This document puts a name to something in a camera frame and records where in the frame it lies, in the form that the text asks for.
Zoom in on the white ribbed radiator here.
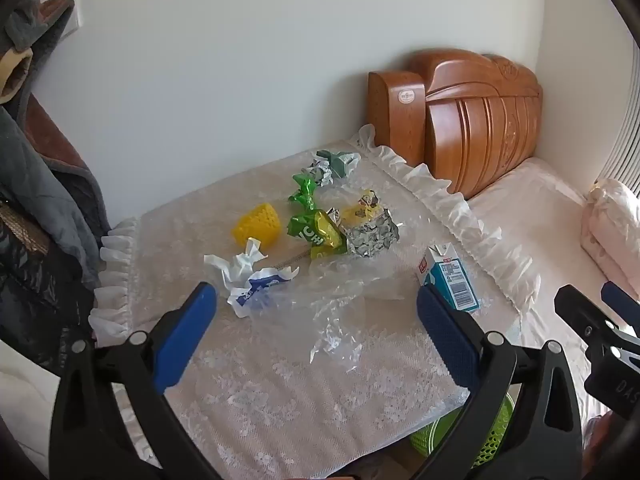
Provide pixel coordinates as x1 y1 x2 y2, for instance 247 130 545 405
592 55 640 196

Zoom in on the grey and green crumpled wrapper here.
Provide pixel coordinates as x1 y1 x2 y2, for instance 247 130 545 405
306 150 362 187

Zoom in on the folded pink quilt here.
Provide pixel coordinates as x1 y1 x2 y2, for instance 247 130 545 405
580 177 640 286

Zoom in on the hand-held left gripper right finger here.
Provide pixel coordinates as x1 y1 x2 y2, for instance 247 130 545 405
416 284 585 480

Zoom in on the yellow foam fruit net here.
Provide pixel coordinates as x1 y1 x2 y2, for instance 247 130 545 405
231 203 282 247

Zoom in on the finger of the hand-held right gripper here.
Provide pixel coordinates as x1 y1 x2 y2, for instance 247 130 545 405
554 284 640 418
601 281 640 336

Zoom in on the small twisted green wrapper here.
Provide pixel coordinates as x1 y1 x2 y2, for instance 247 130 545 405
289 172 321 211

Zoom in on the blue and white wrapper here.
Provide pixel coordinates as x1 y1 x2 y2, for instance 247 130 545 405
227 266 300 318

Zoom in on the crumpled white tissue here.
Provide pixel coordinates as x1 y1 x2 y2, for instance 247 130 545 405
203 239 266 291

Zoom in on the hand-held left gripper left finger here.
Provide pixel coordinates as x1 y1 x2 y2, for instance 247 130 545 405
48 281 223 480

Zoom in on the white wall switch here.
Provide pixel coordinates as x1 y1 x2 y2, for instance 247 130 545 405
59 7 82 42

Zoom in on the green plastic basket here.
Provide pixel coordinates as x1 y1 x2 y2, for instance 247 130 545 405
410 390 516 468

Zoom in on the teal milk carton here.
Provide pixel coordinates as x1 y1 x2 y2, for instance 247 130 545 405
417 242 482 315

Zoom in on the yellow and silver snack bag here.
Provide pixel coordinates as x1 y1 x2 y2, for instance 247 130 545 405
340 189 401 259

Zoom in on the grey fleece garment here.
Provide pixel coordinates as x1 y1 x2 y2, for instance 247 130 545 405
5 0 76 53

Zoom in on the brown fleece garment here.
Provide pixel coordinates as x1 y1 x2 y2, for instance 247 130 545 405
20 0 103 183

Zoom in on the pink bed sheet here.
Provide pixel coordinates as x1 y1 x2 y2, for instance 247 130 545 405
470 156 640 421

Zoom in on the carved wooden headboard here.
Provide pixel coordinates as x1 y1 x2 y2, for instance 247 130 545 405
368 49 543 198

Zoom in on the black garment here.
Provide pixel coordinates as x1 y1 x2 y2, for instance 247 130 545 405
0 200 96 376

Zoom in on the large green snack wrapper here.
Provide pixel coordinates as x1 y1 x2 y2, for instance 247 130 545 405
287 209 348 261

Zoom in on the clear plastic bag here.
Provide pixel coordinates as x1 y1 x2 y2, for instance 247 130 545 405
250 185 436 373

